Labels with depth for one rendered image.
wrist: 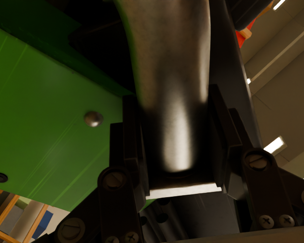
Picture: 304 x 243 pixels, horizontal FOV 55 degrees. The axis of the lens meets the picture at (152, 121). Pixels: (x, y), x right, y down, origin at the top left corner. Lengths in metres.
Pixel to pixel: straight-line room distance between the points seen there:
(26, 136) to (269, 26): 9.57
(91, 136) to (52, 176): 0.05
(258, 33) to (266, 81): 2.21
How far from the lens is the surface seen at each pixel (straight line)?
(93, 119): 0.17
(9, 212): 6.30
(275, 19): 9.69
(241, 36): 3.71
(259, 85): 7.89
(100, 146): 0.18
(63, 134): 0.18
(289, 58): 7.84
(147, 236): 0.24
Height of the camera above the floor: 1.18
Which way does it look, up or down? 14 degrees up
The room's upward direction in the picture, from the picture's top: 127 degrees clockwise
